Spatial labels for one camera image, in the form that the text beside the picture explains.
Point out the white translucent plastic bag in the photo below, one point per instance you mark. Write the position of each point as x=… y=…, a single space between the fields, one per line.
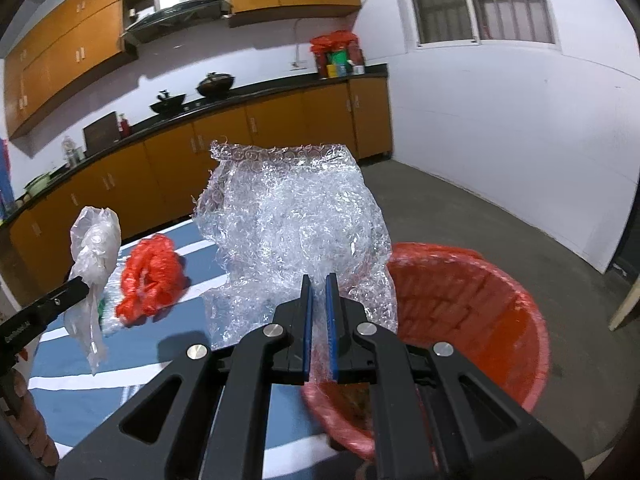
x=95 y=240

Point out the wooden upper kitchen cabinets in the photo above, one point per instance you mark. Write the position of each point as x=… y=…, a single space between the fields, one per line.
x=75 y=45

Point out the beige wooden leg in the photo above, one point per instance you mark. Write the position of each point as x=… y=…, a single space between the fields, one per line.
x=625 y=307

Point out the dark cutting board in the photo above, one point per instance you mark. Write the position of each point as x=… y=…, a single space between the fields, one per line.
x=100 y=132

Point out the blue striped tablecloth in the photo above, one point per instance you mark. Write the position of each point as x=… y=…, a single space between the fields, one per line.
x=125 y=357

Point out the wooden lower kitchen cabinets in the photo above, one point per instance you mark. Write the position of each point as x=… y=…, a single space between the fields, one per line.
x=165 y=175

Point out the yellow container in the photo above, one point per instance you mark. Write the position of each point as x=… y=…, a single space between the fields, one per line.
x=331 y=71

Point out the green container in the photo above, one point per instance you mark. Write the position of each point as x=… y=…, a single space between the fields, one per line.
x=343 y=62

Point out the green basin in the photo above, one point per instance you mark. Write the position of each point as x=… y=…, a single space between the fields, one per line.
x=39 y=184

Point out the wall outlet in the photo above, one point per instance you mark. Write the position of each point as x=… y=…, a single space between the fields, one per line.
x=299 y=65

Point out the black kitchen countertop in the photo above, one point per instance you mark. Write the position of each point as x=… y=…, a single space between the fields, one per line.
x=260 y=91

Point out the orange bag covered rack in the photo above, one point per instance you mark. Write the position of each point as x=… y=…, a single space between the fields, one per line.
x=335 y=41

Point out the pink and blue cloth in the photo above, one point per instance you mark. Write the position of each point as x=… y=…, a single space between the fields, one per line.
x=4 y=180

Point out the clear jar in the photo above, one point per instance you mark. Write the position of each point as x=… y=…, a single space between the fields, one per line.
x=72 y=152

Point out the black wok with lid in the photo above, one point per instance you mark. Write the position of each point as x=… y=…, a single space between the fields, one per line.
x=215 y=85

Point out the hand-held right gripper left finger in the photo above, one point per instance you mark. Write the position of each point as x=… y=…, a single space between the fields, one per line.
x=306 y=332

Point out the person's left hand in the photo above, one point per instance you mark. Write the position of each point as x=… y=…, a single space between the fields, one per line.
x=35 y=420

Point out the wastebasket with red liner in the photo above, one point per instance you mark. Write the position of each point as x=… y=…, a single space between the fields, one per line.
x=475 y=320

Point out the green plastic bag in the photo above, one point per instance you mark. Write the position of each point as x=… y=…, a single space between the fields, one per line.
x=102 y=309

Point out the orange plastic bag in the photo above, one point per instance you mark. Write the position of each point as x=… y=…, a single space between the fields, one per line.
x=150 y=280

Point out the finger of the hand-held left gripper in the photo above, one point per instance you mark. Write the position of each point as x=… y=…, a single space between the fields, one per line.
x=62 y=300

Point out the steel range hood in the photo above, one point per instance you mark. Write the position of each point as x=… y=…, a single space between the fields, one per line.
x=172 y=5

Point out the wooden kitchen cabinets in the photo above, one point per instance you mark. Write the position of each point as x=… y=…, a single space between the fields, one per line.
x=165 y=175
x=75 y=45

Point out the barred window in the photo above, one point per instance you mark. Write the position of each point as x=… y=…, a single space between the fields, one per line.
x=480 y=0

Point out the clear bubble wrap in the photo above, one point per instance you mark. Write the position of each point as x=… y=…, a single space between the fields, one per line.
x=285 y=220

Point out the red bottle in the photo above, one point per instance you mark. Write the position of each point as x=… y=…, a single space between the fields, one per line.
x=124 y=127

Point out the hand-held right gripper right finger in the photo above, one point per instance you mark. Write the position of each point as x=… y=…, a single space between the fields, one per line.
x=331 y=332

